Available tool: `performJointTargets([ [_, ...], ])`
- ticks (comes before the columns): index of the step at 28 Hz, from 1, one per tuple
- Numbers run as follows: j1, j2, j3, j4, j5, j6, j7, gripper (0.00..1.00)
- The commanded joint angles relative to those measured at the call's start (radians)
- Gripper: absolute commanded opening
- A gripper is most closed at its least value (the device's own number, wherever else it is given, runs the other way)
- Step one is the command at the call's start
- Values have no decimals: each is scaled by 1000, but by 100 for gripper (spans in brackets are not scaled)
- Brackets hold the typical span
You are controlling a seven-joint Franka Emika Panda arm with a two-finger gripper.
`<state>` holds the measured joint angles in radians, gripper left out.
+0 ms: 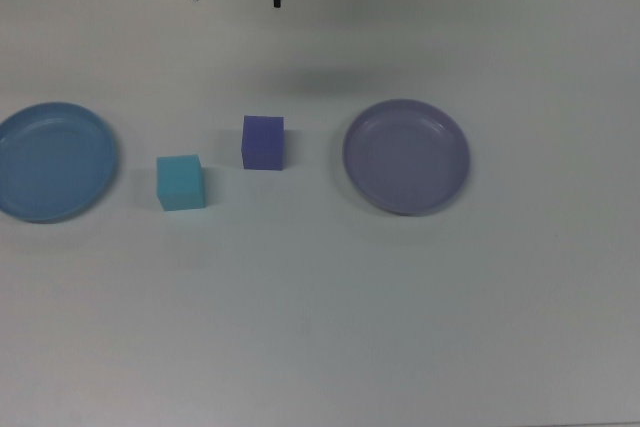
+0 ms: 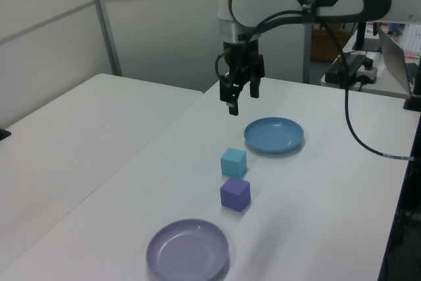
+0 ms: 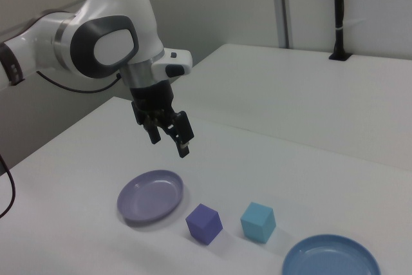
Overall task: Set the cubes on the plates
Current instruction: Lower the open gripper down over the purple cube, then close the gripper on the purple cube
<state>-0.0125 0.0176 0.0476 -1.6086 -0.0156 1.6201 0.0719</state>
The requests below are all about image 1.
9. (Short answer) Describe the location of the purple foam cube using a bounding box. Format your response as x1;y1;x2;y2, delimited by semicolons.
241;114;287;171

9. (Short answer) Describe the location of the cyan foam cube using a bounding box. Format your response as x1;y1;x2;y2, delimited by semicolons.
156;153;208;213

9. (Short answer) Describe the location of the blue plate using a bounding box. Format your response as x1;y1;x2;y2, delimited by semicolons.
0;101;122;225

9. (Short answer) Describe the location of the purple plate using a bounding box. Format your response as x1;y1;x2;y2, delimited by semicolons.
342;98;472;218

